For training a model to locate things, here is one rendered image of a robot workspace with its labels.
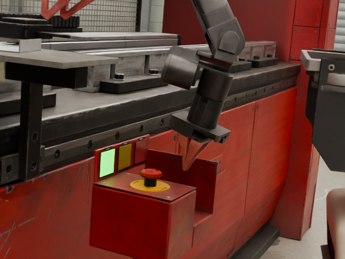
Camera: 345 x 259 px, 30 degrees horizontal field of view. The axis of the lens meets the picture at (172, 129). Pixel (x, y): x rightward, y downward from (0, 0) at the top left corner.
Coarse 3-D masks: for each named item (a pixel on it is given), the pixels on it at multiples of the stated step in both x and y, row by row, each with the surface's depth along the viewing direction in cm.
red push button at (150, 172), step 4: (148, 168) 116; (140, 172) 115; (144, 172) 114; (148, 172) 114; (152, 172) 114; (156, 172) 114; (160, 172) 115; (144, 176) 114; (148, 176) 113; (152, 176) 113; (156, 176) 114; (160, 176) 114; (144, 180) 115; (148, 180) 114; (152, 180) 114; (156, 180) 115; (144, 184) 115; (148, 184) 114; (152, 184) 115
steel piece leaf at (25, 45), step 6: (24, 42) 110; (30, 42) 113; (36, 42) 115; (0, 48) 113; (6, 48) 114; (12, 48) 115; (18, 48) 116; (24, 48) 111; (30, 48) 113; (36, 48) 115
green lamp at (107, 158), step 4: (104, 152) 116; (108, 152) 117; (112, 152) 118; (104, 156) 116; (108, 156) 117; (112, 156) 118; (104, 160) 116; (108, 160) 117; (112, 160) 119; (104, 164) 116; (108, 164) 118; (112, 164) 119; (100, 168) 115; (104, 168) 116; (108, 168) 118; (112, 168) 119; (100, 172) 115; (104, 172) 117; (108, 172) 118; (112, 172) 119; (100, 176) 116
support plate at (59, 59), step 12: (0, 60) 104; (12, 60) 103; (24, 60) 102; (36, 60) 101; (48, 60) 101; (60, 60) 103; (72, 60) 104; (84, 60) 106; (96, 60) 108; (108, 60) 112
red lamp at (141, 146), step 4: (144, 140) 129; (136, 144) 126; (140, 144) 127; (144, 144) 129; (136, 148) 126; (140, 148) 128; (144, 148) 129; (136, 152) 126; (140, 152) 128; (144, 152) 130; (136, 156) 127; (140, 156) 128; (144, 156) 130; (136, 160) 127; (140, 160) 128; (144, 160) 130
